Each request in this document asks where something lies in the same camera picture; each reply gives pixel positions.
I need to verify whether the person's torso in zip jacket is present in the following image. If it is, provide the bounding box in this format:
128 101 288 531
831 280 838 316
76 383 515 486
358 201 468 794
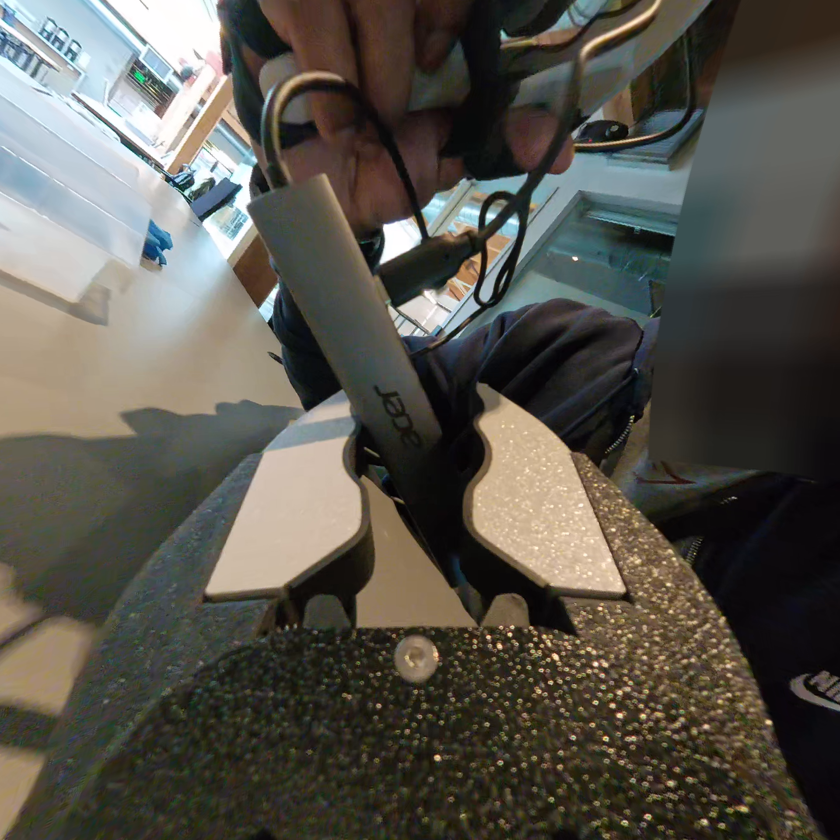
630 453 840 840

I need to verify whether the person's right hand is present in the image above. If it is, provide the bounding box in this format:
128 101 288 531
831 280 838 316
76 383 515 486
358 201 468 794
262 0 577 228

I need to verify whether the blue cloth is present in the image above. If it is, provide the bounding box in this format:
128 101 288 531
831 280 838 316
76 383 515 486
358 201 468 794
141 218 175 266

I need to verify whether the clear plastic organizer box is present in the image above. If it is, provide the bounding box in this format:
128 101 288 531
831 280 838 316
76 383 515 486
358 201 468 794
0 62 155 322

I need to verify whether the grey usb hub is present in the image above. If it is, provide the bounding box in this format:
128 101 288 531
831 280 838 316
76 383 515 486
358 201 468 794
246 71 460 592

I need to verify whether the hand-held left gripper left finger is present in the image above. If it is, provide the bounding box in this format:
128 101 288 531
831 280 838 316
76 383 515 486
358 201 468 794
203 392 376 627

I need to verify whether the black usb cable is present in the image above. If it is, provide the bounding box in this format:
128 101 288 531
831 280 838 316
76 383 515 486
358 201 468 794
377 0 664 355

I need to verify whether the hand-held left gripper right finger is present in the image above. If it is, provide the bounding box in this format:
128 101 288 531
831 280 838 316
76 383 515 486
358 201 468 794
461 382 628 627

